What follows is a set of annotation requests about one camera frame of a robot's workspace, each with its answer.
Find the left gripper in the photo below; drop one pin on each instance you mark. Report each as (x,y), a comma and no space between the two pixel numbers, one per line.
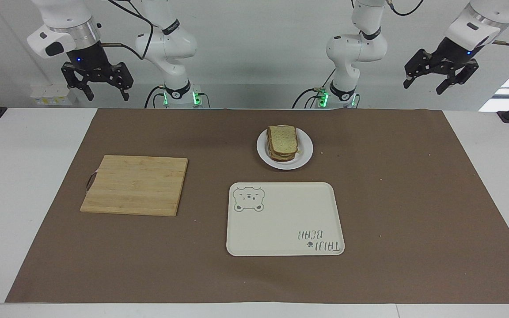
(455,51)

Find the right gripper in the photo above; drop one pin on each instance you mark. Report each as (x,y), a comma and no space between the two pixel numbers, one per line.
(91,55)

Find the brown bread slice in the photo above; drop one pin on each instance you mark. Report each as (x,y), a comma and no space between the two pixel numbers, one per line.
(282,139)

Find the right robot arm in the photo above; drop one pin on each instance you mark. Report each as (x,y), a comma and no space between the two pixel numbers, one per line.
(172,46)

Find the cream tray with bear print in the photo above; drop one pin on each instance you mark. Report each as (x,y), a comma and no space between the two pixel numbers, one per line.
(281,223)

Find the sandwich base with filling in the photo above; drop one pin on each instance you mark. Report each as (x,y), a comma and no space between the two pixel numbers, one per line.
(282,157)

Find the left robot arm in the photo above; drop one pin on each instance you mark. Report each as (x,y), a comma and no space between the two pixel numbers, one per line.
(354,48)

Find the wooden cutting board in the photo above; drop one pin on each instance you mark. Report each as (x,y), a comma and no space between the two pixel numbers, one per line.
(135,185)

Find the round white plate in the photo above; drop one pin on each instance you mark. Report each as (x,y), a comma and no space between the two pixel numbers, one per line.
(305,154)

